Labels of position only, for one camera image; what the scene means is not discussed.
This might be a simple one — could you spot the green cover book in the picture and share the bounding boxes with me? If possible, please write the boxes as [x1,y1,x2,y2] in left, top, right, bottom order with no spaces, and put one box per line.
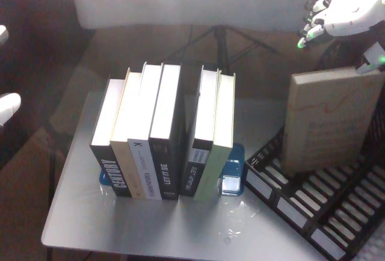
[193,70,237,201]

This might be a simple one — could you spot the white book letter K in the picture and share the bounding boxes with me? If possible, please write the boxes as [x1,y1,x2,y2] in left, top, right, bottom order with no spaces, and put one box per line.
[128,61,163,200]

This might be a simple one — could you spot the blue metal bookend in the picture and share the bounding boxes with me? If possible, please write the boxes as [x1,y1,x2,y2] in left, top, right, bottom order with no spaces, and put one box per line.
[219,143,247,198]
[98,169,112,187]

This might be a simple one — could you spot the black Century book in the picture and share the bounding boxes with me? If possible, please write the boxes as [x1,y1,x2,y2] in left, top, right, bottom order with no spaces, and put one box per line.
[89,78,133,198]

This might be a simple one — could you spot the black tripod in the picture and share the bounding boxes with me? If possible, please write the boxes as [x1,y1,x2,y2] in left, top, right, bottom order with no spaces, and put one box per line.
[173,23,279,74]

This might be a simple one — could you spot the black book white spine label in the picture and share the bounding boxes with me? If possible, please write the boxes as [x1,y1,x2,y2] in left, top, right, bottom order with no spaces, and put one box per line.
[179,64,220,198]

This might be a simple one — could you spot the cream spine book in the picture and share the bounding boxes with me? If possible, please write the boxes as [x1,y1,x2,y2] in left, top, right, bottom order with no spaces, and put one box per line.
[109,67,142,199]

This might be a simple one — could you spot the black Let It Be book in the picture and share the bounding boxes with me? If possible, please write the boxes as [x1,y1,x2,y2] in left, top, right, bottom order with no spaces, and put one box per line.
[148,62,187,201]

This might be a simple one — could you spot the black mesh file rack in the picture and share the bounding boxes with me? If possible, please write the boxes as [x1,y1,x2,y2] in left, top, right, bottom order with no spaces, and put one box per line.
[244,92,385,261]

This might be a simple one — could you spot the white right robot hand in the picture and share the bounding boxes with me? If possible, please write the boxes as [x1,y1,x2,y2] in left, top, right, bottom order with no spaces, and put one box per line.
[297,0,385,74]

